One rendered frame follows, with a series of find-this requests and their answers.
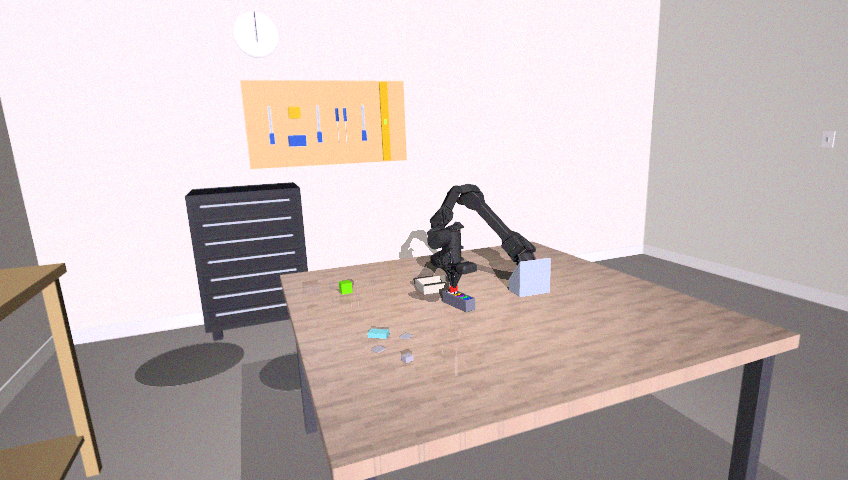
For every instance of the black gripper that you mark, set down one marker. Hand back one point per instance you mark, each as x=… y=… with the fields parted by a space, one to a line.
x=455 y=270

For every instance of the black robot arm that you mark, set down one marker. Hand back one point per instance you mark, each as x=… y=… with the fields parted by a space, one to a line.
x=472 y=197

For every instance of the light blue flat block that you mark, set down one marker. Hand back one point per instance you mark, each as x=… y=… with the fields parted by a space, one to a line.
x=378 y=333

